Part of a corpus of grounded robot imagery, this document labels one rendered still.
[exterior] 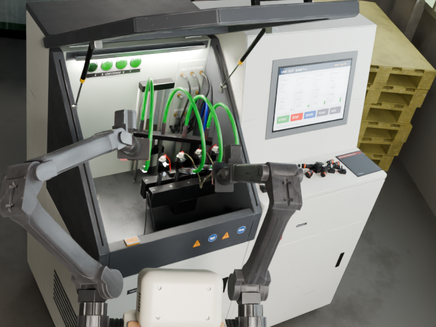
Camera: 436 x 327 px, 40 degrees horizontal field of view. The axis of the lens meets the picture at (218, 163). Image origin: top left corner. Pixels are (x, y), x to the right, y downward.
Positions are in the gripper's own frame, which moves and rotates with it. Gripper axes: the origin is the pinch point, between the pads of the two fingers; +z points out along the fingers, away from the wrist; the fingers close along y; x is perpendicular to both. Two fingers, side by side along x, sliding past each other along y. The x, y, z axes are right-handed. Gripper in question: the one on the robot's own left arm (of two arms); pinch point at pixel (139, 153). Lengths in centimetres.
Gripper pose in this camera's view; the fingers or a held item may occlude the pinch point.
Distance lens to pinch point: 202.0
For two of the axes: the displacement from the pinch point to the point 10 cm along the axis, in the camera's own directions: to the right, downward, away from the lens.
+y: -10.0, 0.0, 0.7
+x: -0.1, 9.9, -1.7
